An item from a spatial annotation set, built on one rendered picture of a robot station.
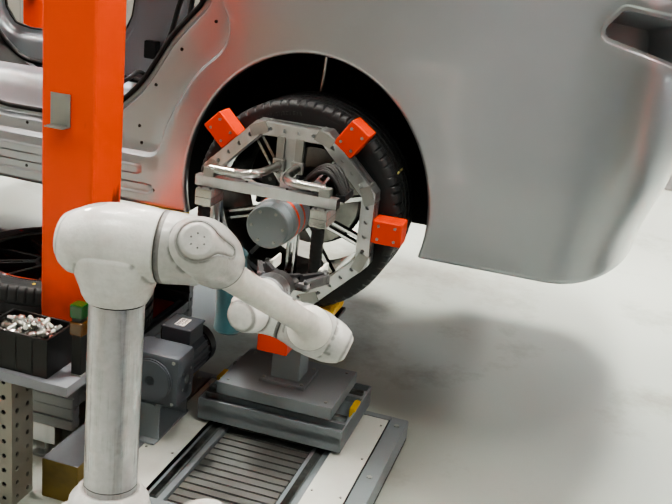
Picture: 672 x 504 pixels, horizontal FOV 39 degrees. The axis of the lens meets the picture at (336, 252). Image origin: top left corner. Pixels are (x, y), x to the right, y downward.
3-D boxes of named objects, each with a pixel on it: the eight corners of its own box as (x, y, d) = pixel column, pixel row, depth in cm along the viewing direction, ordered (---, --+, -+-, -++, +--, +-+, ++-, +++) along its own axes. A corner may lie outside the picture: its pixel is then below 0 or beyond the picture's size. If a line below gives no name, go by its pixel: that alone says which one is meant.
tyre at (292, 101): (399, 305, 318) (430, 109, 296) (381, 330, 296) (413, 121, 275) (217, 263, 334) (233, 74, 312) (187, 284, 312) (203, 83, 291)
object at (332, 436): (369, 407, 339) (372, 383, 336) (339, 456, 306) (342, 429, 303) (238, 376, 352) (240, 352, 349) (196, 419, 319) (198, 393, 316)
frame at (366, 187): (366, 310, 294) (388, 136, 276) (361, 317, 288) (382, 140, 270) (204, 275, 307) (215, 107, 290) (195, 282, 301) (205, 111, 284)
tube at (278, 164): (285, 172, 283) (288, 137, 279) (261, 186, 265) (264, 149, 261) (230, 162, 287) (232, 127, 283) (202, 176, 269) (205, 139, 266)
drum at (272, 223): (311, 235, 292) (315, 191, 288) (287, 255, 273) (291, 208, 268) (268, 227, 296) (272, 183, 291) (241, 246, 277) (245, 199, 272)
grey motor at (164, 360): (227, 399, 335) (233, 307, 323) (172, 456, 296) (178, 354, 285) (179, 387, 339) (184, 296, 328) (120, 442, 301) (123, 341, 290)
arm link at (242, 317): (239, 305, 231) (287, 329, 229) (213, 328, 217) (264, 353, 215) (253, 267, 227) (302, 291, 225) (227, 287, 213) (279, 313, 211)
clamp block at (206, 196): (223, 200, 276) (224, 182, 274) (210, 207, 268) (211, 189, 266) (207, 197, 277) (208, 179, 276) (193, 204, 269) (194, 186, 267)
